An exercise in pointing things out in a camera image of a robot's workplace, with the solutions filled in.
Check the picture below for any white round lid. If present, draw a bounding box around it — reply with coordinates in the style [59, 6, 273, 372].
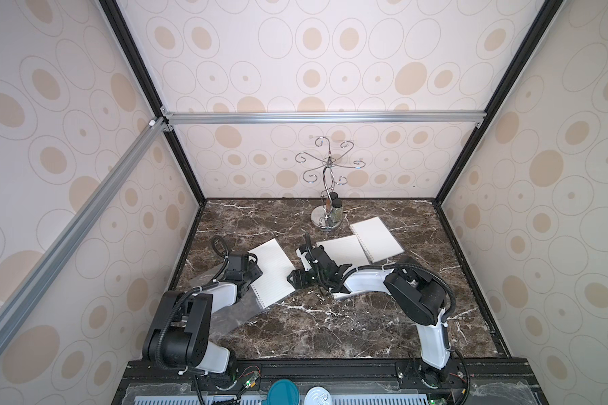
[303, 386, 333, 405]

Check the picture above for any teal round lid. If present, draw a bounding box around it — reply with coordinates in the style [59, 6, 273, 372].
[263, 379, 300, 405]

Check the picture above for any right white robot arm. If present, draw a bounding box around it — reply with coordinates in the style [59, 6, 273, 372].
[286, 246, 456, 388]

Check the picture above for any green spice bottle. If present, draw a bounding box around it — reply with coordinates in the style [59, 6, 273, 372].
[329, 197, 343, 224]

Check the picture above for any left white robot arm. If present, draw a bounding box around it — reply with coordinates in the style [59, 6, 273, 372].
[142, 263, 263, 380]

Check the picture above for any chrome hook stand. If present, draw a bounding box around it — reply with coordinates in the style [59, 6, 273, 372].
[295, 136, 366, 231]

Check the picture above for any horizontal aluminium rail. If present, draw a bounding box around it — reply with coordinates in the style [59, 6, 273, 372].
[167, 110, 486, 125]

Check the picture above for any spiral notebook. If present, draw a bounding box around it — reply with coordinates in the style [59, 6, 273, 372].
[318, 236, 370, 268]
[350, 217, 405, 263]
[210, 239, 296, 341]

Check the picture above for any brown spice bottle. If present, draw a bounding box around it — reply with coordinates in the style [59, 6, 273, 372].
[326, 192, 339, 222]

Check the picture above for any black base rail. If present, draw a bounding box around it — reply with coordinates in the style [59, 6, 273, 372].
[113, 358, 548, 404]

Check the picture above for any left diagonal aluminium rail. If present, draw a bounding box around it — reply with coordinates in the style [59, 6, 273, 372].
[0, 116, 168, 355]

